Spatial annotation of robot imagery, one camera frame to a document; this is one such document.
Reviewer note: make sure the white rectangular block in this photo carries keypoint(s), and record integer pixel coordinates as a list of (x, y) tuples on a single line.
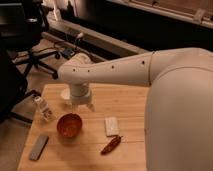
[(111, 126)]

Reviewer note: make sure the blue box on floor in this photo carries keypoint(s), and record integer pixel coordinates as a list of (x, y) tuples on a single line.
[(68, 53)]

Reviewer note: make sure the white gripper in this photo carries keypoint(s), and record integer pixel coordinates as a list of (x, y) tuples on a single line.
[(80, 94)]

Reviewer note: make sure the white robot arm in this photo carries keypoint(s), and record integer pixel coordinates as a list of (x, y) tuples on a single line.
[(179, 106)]

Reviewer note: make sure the red chili pepper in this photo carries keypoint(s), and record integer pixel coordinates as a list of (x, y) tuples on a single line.
[(111, 145)]

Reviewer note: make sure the grey remote control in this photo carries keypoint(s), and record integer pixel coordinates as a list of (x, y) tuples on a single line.
[(38, 147)]

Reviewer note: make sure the black office chair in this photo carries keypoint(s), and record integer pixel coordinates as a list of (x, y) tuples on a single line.
[(22, 23)]

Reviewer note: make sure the orange ceramic bowl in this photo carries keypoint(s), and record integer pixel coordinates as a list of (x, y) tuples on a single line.
[(69, 125)]

